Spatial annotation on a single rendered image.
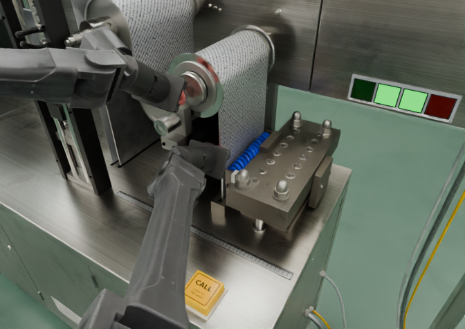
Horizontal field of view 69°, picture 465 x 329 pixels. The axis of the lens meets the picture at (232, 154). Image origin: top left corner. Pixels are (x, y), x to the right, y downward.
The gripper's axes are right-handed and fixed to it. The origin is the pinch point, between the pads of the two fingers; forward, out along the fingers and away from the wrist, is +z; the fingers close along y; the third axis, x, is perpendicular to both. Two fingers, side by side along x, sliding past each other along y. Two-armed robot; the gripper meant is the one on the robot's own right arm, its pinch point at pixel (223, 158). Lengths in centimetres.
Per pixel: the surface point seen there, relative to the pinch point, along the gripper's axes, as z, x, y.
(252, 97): 6.5, 16.4, 0.3
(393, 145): 234, 15, 32
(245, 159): 5.8, 0.4, 3.2
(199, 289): -14.7, -25.3, 9.7
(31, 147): 0, -19, -72
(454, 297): 75, -34, 71
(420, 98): 19.3, 26.4, 37.5
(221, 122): -6.4, 8.8, 0.3
